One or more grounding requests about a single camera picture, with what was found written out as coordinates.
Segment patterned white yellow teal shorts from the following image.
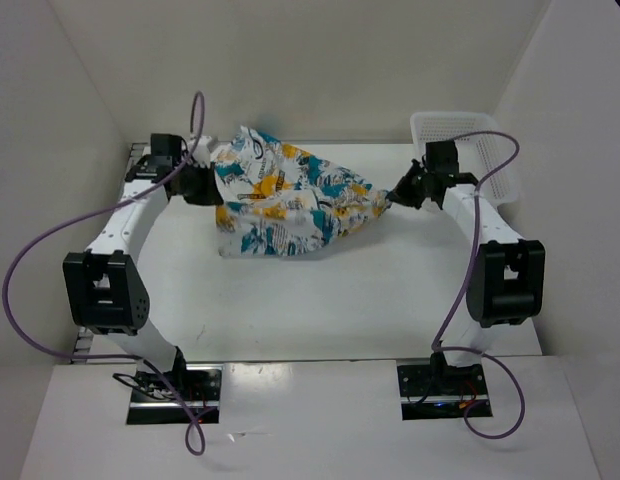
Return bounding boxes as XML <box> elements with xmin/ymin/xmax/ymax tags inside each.
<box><xmin>214</xmin><ymin>126</ymin><xmax>391</xmax><ymax>257</ymax></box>

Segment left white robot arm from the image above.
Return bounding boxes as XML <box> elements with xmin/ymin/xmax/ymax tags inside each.
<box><xmin>62</xmin><ymin>134</ymin><xmax>221</xmax><ymax>400</ymax></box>

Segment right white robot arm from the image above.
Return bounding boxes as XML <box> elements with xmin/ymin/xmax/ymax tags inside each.
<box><xmin>387</xmin><ymin>135</ymin><xmax>546</xmax><ymax>393</ymax></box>

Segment white plastic basket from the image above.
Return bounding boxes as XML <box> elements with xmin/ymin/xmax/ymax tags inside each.
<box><xmin>410</xmin><ymin>111</ymin><xmax>520</xmax><ymax>207</ymax></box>

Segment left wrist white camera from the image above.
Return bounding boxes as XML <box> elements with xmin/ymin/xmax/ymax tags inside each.
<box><xmin>186</xmin><ymin>135</ymin><xmax>219</xmax><ymax>168</ymax></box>

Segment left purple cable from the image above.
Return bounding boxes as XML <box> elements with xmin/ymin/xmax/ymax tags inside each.
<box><xmin>0</xmin><ymin>90</ymin><xmax>216</xmax><ymax>457</ymax></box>

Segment purple cable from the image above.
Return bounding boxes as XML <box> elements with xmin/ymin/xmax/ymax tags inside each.
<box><xmin>0</xmin><ymin>90</ymin><xmax>216</xmax><ymax>457</ymax></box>
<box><xmin>432</xmin><ymin>130</ymin><xmax>527</xmax><ymax>440</ymax></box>

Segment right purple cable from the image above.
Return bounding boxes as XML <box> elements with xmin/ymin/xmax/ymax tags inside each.
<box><xmin>432</xmin><ymin>130</ymin><xmax>527</xmax><ymax>440</ymax></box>

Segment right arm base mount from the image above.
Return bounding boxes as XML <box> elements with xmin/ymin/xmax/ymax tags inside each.
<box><xmin>396</xmin><ymin>359</ymin><xmax>493</xmax><ymax>421</ymax></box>

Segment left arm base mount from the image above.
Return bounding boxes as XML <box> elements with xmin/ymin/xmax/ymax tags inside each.
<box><xmin>125</xmin><ymin>363</ymin><xmax>225</xmax><ymax>426</ymax></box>

